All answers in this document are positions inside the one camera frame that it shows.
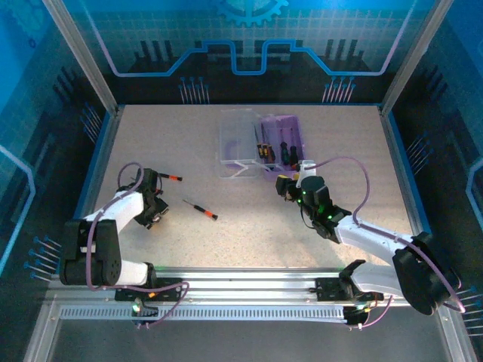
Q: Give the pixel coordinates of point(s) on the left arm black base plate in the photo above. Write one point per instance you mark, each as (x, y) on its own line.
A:
(170, 292)

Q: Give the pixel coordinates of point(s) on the aluminium outer frame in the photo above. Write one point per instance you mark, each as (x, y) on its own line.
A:
(45, 332)

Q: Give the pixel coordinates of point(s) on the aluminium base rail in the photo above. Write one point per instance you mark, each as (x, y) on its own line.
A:
(245, 281)

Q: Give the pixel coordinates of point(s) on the small black orange precision screwdriver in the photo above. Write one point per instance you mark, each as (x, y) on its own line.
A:
(205, 213)
(171, 177)

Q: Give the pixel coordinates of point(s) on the aluminium corner post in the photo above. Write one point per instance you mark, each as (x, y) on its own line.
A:
(409, 64)
(89, 64)

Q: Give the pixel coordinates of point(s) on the purple toolbox with clear lid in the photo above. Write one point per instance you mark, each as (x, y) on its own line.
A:
(287, 124)

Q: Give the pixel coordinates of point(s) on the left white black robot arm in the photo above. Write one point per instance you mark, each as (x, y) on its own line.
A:
(120, 207)

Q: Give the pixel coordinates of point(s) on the side rail with blue strip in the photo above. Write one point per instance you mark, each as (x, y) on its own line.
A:
(402, 169)
(96, 188)

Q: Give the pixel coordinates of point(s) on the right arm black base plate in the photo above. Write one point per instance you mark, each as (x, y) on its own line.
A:
(328, 290)

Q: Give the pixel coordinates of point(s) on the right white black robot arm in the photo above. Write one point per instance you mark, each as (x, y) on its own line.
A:
(370, 235)

